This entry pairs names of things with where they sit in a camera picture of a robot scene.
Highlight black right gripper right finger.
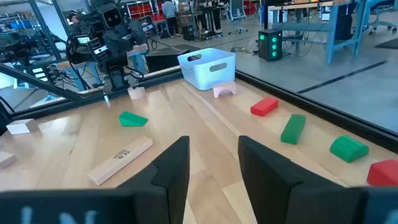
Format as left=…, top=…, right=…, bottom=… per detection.
left=238, top=135, right=398, bottom=224

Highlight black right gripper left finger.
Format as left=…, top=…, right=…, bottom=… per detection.
left=0, top=135, right=191, bottom=224

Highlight labelled long natural wood block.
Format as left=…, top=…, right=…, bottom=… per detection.
left=88, top=135, right=154, bottom=187

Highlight natural wood rounded block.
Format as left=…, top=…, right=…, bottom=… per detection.
left=127, top=86, right=147, bottom=100

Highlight long green block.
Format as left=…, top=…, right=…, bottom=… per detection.
left=280, top=113, right=307, bottom=146

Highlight green wedge block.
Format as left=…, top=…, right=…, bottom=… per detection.
left=118, top=111, right=149, bottom=128

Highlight red rectangular block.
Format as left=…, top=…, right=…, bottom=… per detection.
left=250, top=96, right=280, bottom=118

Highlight green half-cylinder block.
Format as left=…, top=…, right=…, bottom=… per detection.
left=329, top=134, right=370, bottom=164

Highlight small red block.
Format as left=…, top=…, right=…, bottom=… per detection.
left=366, top=159, right=398, bottom=187

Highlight natural wood rectangular block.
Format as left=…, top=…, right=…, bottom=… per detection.
left=0, top=151, right=18, bottom=170
left=5, top=118, right=40, bottom=136

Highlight blue-legged wooden table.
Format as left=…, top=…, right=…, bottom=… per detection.
left=55, top=43, right=149, bottom=91

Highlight shelf with red bins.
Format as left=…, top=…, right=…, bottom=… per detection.
left=126, top=0, right=166, bottom=22

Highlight person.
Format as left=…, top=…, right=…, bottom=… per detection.
left=67, top=11, right=83, bottom=35
left=161, top=0, right=179, bottom=37

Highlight office chair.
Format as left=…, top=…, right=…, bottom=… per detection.
left=228, top=0, right=250, bottom=35
left=368, top=0, right=398, bottom=35

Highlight black computer tower green lights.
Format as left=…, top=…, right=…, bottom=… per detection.
left=257, top=29, right=284, bottom=62

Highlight blue workbench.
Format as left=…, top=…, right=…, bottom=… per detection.
left=267, top=0, right=371, bottom=65

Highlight black floor mat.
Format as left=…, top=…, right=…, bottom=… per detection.
left=374, top=37, right=398, bottom=50

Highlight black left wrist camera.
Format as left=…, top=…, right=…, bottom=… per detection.
left=99, top=4, right=125, bottom=30

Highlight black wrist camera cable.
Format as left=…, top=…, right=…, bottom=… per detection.
left=65, top=32, right=91, bottom=91

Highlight white handled storage bin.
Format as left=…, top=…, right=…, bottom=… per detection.
left=177, top=47, right=236, bottom=91

